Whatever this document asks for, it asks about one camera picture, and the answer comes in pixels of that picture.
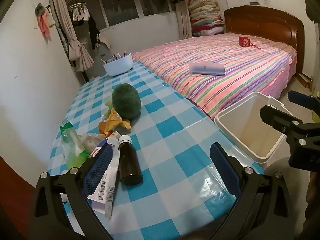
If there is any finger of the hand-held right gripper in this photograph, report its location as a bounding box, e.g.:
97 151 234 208
287 91 320 110
260 106 320 144

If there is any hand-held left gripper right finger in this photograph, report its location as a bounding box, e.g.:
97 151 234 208
209 142 304 240

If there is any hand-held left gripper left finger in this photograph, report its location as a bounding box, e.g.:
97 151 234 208
29 144 120 240

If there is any white toothpaste tube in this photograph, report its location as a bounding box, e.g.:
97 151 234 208
86 131 121 220

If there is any white trash bin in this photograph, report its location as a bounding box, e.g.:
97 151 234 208
214 92 293 164

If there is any brown medicine bottle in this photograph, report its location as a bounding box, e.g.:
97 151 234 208
117 135 144 186

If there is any green broccoli plush toy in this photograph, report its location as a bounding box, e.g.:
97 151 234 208
104 83 142 119

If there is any green plastic wrapper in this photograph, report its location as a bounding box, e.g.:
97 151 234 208
60 122 90 170

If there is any yellow snack wrapper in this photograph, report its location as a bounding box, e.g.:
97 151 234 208
102 109 132 133

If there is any blue checkered tablecloth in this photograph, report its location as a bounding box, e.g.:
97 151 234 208
46 61 265 240

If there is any red pouch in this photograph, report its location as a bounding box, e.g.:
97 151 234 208
238 36 262 50

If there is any wooden headboard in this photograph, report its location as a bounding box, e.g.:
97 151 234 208
223 6 305 74

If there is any folded lavender cloth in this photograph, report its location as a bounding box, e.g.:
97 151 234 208
188 61 225 77

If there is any white pen holder tub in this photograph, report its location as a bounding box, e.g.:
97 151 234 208
101 51 134 77

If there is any bed with striped sheet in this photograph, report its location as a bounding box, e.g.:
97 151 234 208
132 32 297 120

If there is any tied beige curtain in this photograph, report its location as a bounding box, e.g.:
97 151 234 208
50 0 95 72

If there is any stack of folded quilts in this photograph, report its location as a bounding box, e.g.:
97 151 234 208
187 0 225 37

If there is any black hanging garment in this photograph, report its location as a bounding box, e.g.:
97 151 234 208
87 15 100 50

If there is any straight beige curtain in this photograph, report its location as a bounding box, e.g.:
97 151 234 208
175 1 193 40

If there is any round sock drying hanger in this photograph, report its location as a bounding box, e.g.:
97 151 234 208
68 2 91 23

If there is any pink cloth on wall hook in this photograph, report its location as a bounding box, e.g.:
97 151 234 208
34 3 56 40

